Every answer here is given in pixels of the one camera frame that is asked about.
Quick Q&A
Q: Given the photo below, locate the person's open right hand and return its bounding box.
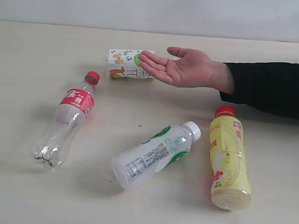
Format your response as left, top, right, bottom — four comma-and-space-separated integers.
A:
138, 47, 235, 95

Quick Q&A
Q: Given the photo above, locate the small colourful drink carton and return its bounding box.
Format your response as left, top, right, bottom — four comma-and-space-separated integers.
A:
103, 48, 154, 80

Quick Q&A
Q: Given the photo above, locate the white green labelled plastic bottle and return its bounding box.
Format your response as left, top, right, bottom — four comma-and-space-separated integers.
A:
111, 121, 201, 190

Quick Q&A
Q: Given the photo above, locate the yellow nutri-express bottle red cap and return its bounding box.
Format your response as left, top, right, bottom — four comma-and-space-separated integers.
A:
209, 106, 252, 211

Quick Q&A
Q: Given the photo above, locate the clear cola bottle red label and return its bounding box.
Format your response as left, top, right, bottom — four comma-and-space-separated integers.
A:
31, 71, 100, 168

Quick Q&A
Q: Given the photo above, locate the black sleeved forearm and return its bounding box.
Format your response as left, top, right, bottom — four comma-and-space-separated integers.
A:
220, 62, 299, 119

